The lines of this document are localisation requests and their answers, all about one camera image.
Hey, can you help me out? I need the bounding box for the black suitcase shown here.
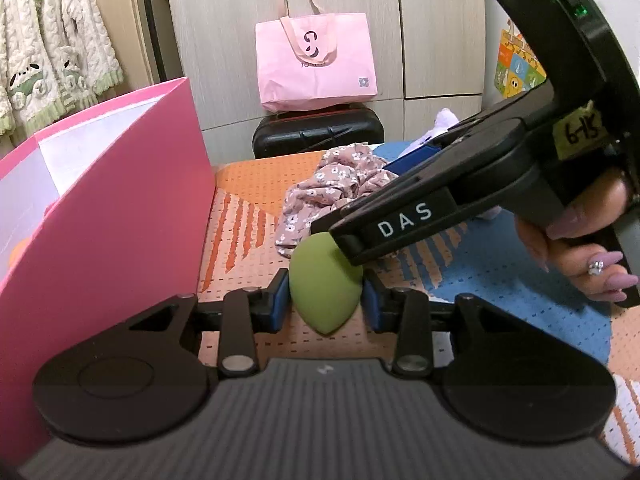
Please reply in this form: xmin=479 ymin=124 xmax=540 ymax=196
xmin=252 ymin=104 xmax=384 ymax=159

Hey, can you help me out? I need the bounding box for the grey three-door wardrobe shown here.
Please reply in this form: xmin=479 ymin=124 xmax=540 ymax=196
xmin=169 ymin=0 xmax=486 ymax=165

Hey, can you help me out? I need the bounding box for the pink cardboard storage box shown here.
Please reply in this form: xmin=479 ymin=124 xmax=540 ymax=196
xmin=1 ymin=78 xmax=216 ymax=465

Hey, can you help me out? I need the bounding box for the black clothes rack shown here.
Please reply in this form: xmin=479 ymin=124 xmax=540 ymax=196
xmin=142 ymin=0 xmax=183 ymax=81

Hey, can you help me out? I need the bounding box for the purple Kuromi plush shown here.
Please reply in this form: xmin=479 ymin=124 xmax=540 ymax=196
xmin=398 ymin=107 xmax=502 ymax=220

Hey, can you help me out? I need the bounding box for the pink tote bag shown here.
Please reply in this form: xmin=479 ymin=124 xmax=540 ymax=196
xmin=255 ymin=0 xmax=378 ymax=114

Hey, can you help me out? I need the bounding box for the colourful paper gift bag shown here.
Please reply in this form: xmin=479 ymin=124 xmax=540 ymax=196
xmin=494 ymin=18 xmax=547 ymax=99

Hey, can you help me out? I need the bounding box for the person's right hand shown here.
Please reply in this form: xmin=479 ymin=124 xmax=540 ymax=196
xmin=514 ymin=170 xmax=639 ymax=302

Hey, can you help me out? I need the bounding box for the pink floral scrunchie cloth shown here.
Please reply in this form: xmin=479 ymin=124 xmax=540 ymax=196
xmin=274 ymin=143 xmax=397 ymax=258

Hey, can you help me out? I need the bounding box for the colourful patchwork blanket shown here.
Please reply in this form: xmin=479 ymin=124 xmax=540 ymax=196
xmin=198 ymin=152 xmax=639 ymax=465

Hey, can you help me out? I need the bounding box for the green makeup sponge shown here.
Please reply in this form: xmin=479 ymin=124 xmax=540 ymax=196
xmin=288 ymin=232 xmax=363 ymax=335

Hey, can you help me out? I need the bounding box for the beige tall cabinet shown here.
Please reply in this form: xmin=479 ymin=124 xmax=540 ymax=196
xmin=96 ymin=0 xmax=160 ymax=94

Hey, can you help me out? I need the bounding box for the cream knitted cardigan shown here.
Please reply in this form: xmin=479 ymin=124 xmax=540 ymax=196
xmin=1 ymin=0 xmax=124 ymax=136

